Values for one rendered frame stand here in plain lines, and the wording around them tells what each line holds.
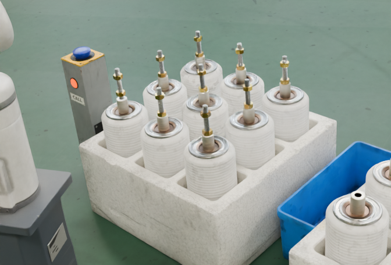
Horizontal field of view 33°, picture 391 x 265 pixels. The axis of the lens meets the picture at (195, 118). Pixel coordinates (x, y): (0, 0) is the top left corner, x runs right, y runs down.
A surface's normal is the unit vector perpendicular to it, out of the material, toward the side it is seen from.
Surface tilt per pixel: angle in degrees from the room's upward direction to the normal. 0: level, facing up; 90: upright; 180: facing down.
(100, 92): 90
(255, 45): 0
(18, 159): 90
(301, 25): 0
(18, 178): 90
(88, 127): 90
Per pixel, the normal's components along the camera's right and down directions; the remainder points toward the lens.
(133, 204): -0.68, 0.43
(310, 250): -0.09, -0.86
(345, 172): 0.73, 0.25
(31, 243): 0.46, 0.42
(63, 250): 0.96, 0.04
